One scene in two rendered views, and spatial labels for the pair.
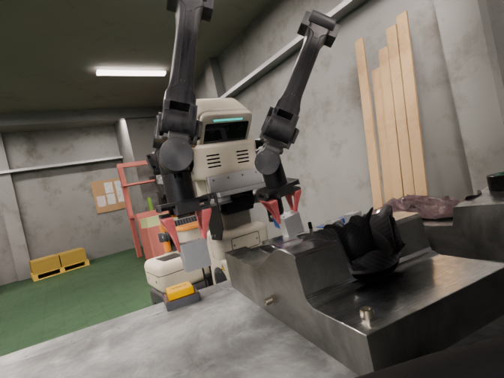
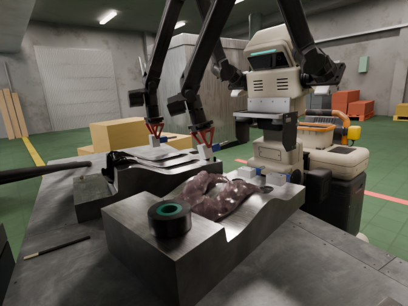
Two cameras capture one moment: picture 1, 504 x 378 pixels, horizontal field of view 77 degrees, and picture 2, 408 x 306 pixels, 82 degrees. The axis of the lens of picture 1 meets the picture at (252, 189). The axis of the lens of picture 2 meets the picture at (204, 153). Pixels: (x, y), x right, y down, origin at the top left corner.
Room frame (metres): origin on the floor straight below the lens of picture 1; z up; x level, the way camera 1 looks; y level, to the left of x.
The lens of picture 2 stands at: (0.74, -0.97, 1.15)
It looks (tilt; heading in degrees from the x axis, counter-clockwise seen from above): 15 degrees down; 84
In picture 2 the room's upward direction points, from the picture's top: 3 degrees counter-clockwise
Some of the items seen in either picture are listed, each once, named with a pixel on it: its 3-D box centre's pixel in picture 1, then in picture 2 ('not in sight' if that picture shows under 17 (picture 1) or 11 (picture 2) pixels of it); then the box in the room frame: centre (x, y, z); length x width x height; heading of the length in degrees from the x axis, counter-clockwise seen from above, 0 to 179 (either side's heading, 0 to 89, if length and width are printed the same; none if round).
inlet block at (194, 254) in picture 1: (190, 250); (164, 138); (0.67, 0.16, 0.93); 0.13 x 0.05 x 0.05; 22
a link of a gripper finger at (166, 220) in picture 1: (181, 227); (153, 127); (0.63, 0.15, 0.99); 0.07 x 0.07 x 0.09; 22
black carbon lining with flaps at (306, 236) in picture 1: (320, 233); (151, 158); (0.63, -0.12, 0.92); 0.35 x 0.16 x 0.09; 22
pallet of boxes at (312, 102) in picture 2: not in sight; (310, 98); (5.74, 7.51, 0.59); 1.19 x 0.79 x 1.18; 123
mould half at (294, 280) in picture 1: (325, 259); (147, 171); (0.61, -0.11, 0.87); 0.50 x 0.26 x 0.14; 22
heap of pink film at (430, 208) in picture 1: (412, 205); (217, 189); (0.83, -0.40, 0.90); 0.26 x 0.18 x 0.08; 39
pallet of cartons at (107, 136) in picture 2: not in sight; (138, 147); (0.18, 2.33, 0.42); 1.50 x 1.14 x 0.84; 33
